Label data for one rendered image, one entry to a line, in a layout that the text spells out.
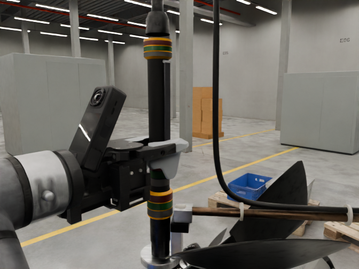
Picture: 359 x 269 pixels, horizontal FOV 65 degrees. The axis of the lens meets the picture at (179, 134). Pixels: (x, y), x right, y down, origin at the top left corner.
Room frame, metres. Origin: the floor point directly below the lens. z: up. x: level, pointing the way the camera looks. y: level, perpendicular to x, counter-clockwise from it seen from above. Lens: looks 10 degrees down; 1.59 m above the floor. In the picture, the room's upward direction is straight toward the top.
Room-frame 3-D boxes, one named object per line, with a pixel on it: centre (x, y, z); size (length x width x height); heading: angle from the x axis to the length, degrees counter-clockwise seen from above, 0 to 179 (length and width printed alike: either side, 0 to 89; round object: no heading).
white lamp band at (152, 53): (0.45, 0.03, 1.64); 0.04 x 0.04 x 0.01
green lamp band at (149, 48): (0.45, 0.03, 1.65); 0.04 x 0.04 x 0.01
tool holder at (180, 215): (0.44, 0.02, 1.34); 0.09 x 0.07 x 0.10; 84
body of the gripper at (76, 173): (0.36, 0.10, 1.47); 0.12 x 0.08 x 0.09; 139
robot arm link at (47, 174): (0.30, 0.15, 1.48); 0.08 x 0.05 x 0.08; 49
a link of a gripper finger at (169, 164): (0.42, 0.01, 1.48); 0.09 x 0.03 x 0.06; 129
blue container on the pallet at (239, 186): (3.56, -0.95, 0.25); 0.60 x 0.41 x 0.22; 142
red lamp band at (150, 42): (0.45, 0.03, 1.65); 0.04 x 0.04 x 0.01
